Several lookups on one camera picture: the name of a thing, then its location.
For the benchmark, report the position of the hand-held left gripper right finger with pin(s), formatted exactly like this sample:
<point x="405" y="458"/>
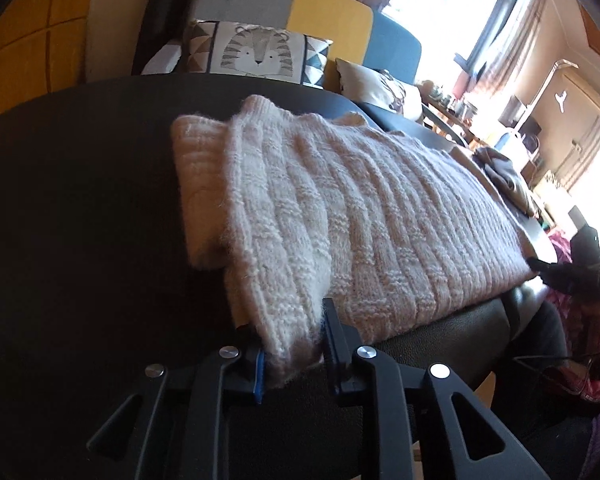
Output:
<point x="336" y="360"/>

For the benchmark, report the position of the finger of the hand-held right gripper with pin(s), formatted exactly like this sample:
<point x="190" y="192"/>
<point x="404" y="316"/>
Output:
<point x="539" y="263"/>

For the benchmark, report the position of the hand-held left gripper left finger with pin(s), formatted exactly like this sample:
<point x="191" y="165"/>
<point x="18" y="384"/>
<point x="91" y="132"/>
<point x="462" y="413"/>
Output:
<point x="260" y="377"/>

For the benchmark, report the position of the cream knitted sweater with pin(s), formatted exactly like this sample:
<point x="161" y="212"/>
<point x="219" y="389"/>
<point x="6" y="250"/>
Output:
<point x="355" y="210"/>

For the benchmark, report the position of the person's floral top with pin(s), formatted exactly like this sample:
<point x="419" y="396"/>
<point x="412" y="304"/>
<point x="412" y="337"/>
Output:
<point x="594" y="340"/>

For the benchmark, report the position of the crumpled garment pile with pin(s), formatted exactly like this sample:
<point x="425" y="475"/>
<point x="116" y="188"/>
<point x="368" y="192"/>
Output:
<point x="504" y="180"/>

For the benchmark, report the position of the white blue container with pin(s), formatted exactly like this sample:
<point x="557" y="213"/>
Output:
<point x="509" y="150"/>

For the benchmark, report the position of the white standing air conditioner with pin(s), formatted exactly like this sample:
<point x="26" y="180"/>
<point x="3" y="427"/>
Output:
<point x="574" y="110"/>

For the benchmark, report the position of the wooden shelf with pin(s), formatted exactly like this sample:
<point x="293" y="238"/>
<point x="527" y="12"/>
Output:
<point x="454" y="127"/>

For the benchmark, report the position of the row of small jars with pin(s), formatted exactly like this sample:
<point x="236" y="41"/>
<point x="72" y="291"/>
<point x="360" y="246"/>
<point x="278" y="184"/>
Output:
<point x="452" y="102"/>

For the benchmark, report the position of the sheer curtain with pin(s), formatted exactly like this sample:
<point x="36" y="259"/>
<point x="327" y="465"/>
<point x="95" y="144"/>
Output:
<point x="514" y="30"/>

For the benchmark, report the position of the deer print pillow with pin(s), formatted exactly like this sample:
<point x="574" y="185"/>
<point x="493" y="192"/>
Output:
<point x="364" y="85"/>

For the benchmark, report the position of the window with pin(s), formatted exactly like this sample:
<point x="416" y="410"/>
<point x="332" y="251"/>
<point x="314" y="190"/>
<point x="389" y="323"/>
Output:
<point x="429" y="0"/>

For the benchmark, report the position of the tiger print pillow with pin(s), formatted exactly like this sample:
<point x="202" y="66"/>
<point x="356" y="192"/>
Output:
<point x="255" y="52"/>

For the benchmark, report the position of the grey yellow blue sofa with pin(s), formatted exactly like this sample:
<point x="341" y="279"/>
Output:
<point x="330" y="15"/>

